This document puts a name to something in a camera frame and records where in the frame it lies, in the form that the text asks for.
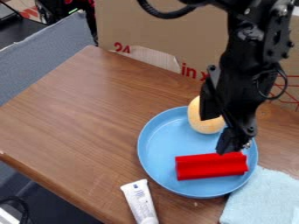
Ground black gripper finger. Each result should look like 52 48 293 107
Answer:
200 65 222 121
216 126 249 155

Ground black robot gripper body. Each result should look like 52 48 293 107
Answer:
208 43 289 138

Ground red plastic block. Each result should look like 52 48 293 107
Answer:
174 152 248 180

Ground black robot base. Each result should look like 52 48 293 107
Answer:
33 0 98 43

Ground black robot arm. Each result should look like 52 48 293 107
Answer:
181 0 299 155

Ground yellow potato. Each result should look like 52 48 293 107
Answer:
186 96 225 135

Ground blue round plate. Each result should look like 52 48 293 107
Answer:
136 107 257 199

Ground brown cardboard box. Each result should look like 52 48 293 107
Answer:
94 0 299 112

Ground light blue towel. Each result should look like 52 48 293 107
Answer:
218 167 299 224

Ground white cream tube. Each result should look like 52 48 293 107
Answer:
120 179 158 224

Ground grey fabric divider panel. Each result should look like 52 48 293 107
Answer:
0 12 94 106

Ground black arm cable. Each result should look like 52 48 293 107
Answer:
134 0 200 20

